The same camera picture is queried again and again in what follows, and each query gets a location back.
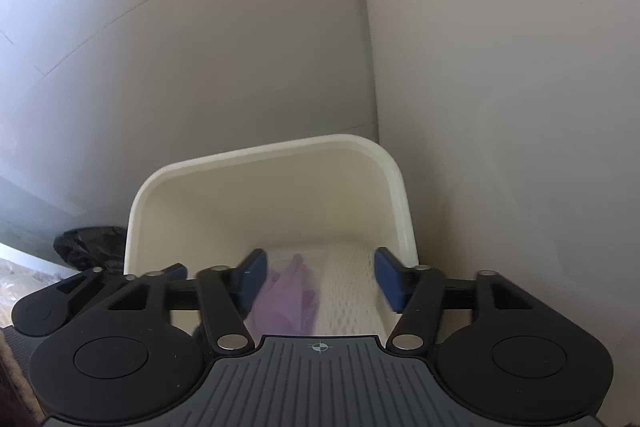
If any white foam net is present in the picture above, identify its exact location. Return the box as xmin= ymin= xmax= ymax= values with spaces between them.
xmin=320 ymin=241 xmax=397 ymax=338

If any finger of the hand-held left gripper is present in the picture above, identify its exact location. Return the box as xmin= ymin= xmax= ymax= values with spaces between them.
xmin=52 ymin=263 xmax=187 ymax=323

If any black plastic bag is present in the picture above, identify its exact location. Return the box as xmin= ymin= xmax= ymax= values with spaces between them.
xmin=54 ymin=226 xmax=126 ymax=277

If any white plastic bin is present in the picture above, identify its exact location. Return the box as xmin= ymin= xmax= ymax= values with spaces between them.
xmin=122 ymin=134 xmax=420 ymax=338

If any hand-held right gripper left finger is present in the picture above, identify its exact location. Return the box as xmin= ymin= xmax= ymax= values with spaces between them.
xmin=107 ymin=249 xmax=268 ymax=354

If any purple glove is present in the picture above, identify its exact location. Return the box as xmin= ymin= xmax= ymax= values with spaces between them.
xmin=250 ymin=253 xmax=322 ymax=338

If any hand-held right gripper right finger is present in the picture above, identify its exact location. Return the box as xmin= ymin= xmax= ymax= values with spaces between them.
xmin=375 ymin=247 xmax=533 ymax=354

